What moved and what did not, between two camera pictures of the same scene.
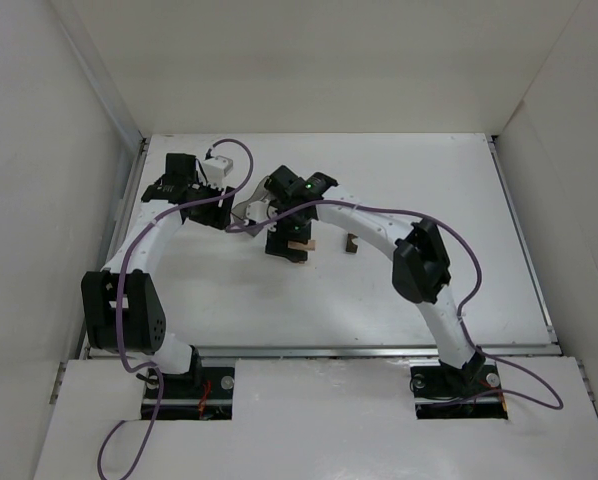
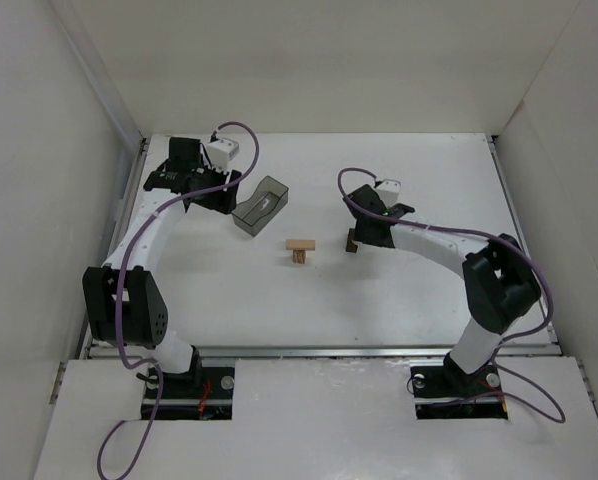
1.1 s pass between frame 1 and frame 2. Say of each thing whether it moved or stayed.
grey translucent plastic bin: stayed
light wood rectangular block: stayed
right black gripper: moved
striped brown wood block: stayed
